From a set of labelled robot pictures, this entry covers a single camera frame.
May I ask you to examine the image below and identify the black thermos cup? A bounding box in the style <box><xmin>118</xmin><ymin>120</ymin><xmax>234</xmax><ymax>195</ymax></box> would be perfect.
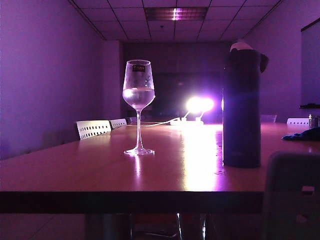
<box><xmin>222</xmin><ymin>39</ymin><xmax>270</xmax><ymax>169</ymax></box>

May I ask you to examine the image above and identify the clear stemmed wine glass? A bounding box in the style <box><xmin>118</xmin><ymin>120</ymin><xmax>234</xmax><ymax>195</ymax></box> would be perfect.
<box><xmin>122</xmin><ymin>59</ymin><xmax>156</xmax><ymax>156</ymax></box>

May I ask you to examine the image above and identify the white power strip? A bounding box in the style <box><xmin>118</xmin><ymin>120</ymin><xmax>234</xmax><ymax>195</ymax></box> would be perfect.
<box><xmin>169</xmin><ymin>117</ymin><xmax>205</xmax><ymax>126</ymax></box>

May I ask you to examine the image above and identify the bright plug-in lamp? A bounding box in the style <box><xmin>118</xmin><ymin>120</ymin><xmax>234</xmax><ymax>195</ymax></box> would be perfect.
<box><xmin>198</xmin><ymin>96</ymin><xmax>216</xmax><ymax>121</ymax></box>
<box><xmin>183</xmin><ymin>96</ymin><xmax>202</xmax><ymax>121</ymax></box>

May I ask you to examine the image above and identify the small white perforated chair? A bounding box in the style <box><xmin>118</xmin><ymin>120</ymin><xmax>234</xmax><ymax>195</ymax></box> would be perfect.
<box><xmin>109</xmin><ymin>118</ymin><xmax>128</xmax><ymax>130</ymax></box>

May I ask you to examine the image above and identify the large white perforated chair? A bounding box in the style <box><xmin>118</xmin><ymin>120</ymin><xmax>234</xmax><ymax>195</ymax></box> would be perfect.
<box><xmin>76</xmin><ymin>119</ymin><xmax>113</xmax><ymax>141</ymax></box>

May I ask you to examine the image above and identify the chair with chrome legs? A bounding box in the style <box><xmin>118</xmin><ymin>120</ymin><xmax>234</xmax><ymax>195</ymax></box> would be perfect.
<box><xmin>129</xmin><ymin>213</ymin><xmax>208</xmax><ymax>240</ymax></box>

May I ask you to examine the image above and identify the ceiling light panel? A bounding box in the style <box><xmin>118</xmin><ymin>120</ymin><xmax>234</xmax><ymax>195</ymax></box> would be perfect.
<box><xmin>144</xmin><ymin>6</ymin><xmax>209</xmax><ymax>22</ymax></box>

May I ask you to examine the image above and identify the grey chair backrest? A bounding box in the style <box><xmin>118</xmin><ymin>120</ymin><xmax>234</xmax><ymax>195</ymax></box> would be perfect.
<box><xmin>259</xmin><ymin>114</ymin><xmax>278</xmax><ymax>123</ymax></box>

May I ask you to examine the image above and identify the dark table leg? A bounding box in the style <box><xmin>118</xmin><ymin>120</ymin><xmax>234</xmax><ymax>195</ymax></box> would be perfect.
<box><xmin>85</xmin><ymin>213</ymin><xmax>131</xmax><ymax>240</ymax></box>

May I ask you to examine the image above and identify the white slotted chair backrest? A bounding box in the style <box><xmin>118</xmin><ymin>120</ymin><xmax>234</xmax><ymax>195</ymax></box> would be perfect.
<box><xmin>286</xmin><ymin>117</ymin><xmax>311</xmax><ymax>126</ymax></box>

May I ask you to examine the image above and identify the dark crumpled cloth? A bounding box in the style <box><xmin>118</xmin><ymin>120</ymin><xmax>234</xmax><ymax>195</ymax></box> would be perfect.
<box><xmin>281</xmin><ymin>126</ymin><xmax>320</xmax><ymax>142</ymax></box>

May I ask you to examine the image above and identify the big grey plastic chair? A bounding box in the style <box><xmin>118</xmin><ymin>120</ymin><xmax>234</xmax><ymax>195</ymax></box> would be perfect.
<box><xmin>261</xmin><ymin>150</ymin><xmax>320</xmax><ymax>240</ymax></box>

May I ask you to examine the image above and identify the white power cable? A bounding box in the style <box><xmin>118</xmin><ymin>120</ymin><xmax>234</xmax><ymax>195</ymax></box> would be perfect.
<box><xmin>124</xmin><ymin>116</ymin><xmax>181</xmax><ymax>127</ymax></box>

